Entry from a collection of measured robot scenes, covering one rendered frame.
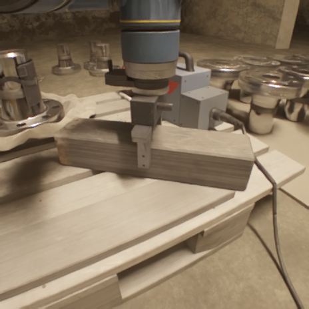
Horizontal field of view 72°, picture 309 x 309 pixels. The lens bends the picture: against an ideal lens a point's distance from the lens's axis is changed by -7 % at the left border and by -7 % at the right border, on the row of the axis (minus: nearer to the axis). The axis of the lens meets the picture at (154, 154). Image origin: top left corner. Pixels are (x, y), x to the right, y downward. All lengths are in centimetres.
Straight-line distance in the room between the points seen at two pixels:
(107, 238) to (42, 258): 10
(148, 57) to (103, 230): 30
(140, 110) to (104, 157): 16
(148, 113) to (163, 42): 13
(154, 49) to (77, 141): 27
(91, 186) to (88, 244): 17
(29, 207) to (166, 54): 40
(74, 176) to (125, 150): 15
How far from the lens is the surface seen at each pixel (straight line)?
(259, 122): 106
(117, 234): 40
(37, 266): 40
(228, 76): 110
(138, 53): 42
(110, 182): 53
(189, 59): 75
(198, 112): 68
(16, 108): 79
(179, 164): 49
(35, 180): 59
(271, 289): 58
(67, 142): 56
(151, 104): 42
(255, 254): 61
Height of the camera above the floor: 48
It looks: 34 degrees down
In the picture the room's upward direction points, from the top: straight up
